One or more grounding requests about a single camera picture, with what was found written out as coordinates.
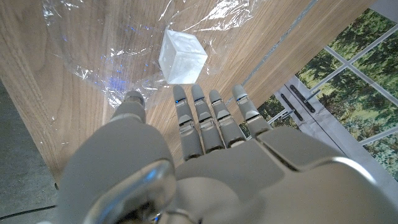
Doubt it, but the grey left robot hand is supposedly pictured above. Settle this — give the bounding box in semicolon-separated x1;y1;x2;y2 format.
57;83;398;224

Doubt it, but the small white box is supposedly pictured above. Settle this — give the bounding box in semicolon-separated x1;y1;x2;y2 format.
158;28;209;86

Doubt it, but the clear plastic wrap sheet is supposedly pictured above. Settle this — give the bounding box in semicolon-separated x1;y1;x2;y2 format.
42;0;259;109

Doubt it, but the printed window backdrop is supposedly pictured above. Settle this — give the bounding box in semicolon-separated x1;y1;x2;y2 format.
238;0;398;184

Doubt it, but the black floor cable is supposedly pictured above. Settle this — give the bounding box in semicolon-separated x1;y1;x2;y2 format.
0;204;59;220

